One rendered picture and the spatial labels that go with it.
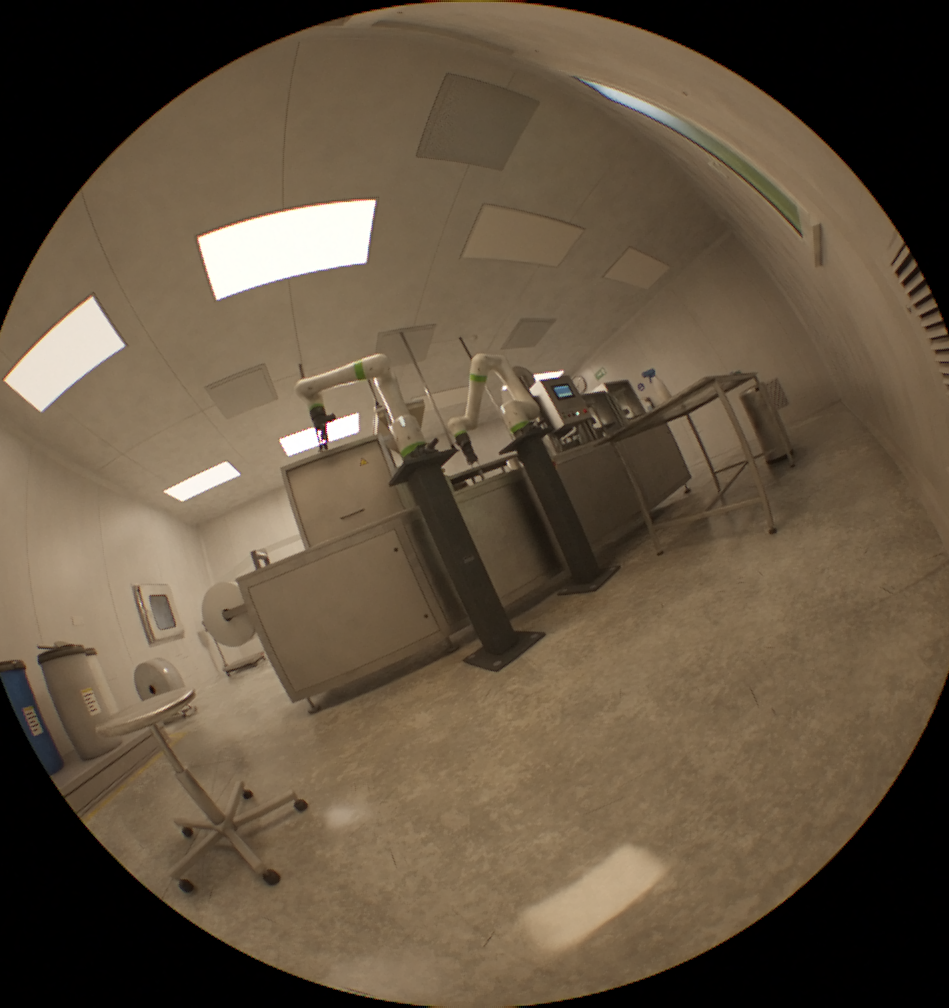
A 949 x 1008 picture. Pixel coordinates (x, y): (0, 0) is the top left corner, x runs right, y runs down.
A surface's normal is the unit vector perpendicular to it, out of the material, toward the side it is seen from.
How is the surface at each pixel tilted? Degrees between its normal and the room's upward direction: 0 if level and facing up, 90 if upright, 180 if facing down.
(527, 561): 90
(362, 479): 90
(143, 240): 180
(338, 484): 90
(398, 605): 90
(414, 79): 180
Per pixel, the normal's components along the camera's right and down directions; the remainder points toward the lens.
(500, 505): 0.33, -0.23
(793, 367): -0.85, 0.34
